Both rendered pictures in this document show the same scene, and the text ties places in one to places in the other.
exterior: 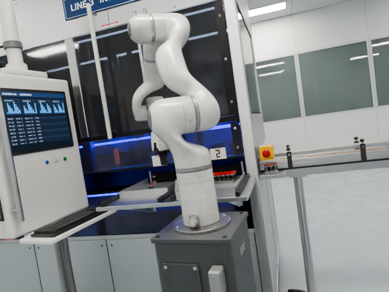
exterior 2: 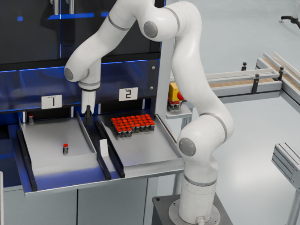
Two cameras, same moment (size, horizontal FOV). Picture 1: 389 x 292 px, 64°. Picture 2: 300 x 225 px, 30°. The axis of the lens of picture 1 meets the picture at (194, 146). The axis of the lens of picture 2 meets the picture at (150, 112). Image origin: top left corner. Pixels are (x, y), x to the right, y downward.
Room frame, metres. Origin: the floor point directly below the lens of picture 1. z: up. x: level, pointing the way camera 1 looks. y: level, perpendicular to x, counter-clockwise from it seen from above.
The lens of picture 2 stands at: (-0.10, 1.16, 2.22)
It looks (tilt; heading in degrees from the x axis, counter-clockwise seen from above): 31 degrees down; 321
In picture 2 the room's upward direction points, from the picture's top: 5 degrees clockwise
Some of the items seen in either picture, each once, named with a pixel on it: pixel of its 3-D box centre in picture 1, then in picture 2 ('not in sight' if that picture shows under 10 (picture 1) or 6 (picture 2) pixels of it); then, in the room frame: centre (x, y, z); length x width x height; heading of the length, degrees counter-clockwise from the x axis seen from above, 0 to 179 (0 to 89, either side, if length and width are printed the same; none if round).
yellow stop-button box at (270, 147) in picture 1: (266, 152); (177, 90); (1.61, -0.37, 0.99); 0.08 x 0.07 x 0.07; 164
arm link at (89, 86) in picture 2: not in sight; (89, 81); (1.53, 0.16, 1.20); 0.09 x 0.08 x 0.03; 148
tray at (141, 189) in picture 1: (156, 185); (56, 137); (1.66, 0.23, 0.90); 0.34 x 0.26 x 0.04; 164
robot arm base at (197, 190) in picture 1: (198, 197); (197, 196); (1.01, 0.01, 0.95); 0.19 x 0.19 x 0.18
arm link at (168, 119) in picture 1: (179, 134); (199, 151); (1.00, 0.04, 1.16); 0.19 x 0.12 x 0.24; 106
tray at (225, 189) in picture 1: (213, 184); (141, 142); (1.46, -0.06, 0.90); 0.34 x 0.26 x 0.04; 163
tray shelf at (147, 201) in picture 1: (183, 190); (99, 147); (1.54, 0.09, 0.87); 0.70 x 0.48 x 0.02; 74
